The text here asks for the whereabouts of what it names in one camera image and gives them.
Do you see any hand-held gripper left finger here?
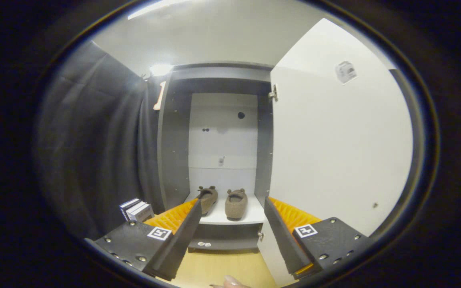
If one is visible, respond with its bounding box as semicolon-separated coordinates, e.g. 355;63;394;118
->
93;199;203;282

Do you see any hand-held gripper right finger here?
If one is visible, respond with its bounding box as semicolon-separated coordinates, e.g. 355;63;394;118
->
263;196;371;280

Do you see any brown fuzzy shoe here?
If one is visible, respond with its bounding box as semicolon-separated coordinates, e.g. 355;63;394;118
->
225;188;248;220
197;186;218;216

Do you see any white shoe cabinet door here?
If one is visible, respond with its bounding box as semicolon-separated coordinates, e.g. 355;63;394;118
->
257;18;425;286

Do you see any white cabinet shelf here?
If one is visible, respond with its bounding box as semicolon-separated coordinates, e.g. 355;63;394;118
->
184;193;266;225

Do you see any grey portrait cover book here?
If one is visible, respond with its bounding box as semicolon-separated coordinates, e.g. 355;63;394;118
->
129;203;155;222

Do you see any thin blue white book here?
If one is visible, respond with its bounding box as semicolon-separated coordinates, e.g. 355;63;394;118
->
126;201;147;221

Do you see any black backdrop cloth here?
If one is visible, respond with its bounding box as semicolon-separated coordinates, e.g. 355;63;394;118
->
34;40;168;240

